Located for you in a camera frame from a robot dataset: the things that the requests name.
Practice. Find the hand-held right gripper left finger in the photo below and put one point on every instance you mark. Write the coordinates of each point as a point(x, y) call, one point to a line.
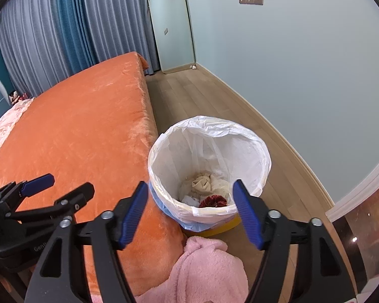
point(132, 214)

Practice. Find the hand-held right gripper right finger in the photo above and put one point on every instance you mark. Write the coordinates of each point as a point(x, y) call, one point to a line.
point(246, 214)

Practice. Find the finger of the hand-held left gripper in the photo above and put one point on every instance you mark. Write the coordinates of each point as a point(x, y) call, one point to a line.
point(79, 195)
point(38, 183)

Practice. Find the yellow trash bin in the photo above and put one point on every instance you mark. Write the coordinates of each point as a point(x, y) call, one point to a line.
point(221, 228)

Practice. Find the dark red scrunchie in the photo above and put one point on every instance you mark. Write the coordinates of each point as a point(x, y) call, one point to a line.
point(213, 201)

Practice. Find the beige mesh bag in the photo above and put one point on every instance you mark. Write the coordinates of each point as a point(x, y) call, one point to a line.
point(205, 184)

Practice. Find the white tissue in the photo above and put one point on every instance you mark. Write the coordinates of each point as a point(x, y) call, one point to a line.
point(189, 201)

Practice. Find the trash bin with white liner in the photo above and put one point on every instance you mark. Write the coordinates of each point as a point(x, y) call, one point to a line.
point(214, 145)

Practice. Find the orange bed blanket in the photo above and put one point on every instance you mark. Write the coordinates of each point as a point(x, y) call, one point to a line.
point(82, 126)

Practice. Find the pink fluffy cloth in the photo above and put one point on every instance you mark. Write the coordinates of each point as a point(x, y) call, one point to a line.
point(205, 271)

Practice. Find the small doll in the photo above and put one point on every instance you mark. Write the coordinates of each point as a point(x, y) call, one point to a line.
point(15, 97)

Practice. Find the white door moulding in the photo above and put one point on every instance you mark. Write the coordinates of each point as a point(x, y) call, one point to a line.
point(366, 189)

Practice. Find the glossy door panel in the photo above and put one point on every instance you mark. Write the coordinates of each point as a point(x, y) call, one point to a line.
point(369, 240)

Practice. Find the teal curtain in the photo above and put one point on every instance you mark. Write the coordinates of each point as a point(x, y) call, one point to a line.
point(71, 25)

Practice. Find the grey curtain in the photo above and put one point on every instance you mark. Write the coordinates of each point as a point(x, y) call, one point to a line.
point(113, 15)

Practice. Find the standing floor mirror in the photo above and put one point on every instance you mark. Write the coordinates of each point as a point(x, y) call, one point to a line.
point(173, 28)

